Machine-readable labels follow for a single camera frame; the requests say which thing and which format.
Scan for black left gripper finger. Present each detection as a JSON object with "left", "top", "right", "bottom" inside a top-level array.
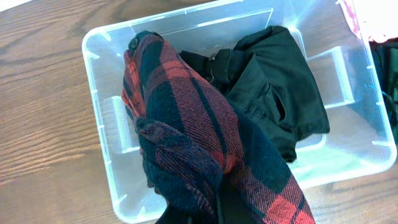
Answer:
[{"left": 219, "top": 180, "right": 257, "bottom": 224}]

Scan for red black plaid shirt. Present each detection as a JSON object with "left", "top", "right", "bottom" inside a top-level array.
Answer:
[{"left": 121, "top": 30, "right": 315, "bottom": 223}]

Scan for black garment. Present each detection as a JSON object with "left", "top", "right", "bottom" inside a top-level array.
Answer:
[{"left": 180, "top": 26, "right": 330, "bottom": 162}]

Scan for dark green garment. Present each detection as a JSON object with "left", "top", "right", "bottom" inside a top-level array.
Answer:
[{"left": 371, "top": 39, "right": 397, "bottom": 144}]

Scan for pink garment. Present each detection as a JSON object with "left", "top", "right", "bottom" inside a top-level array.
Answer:
[{"left": 335, "top": 0, "right": 397, "bottom": 44}]

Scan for clear plastic storage bin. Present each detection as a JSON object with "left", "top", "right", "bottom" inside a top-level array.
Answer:
[{"left": 81, "top": 0, "right": 397, "bottom": 223}]

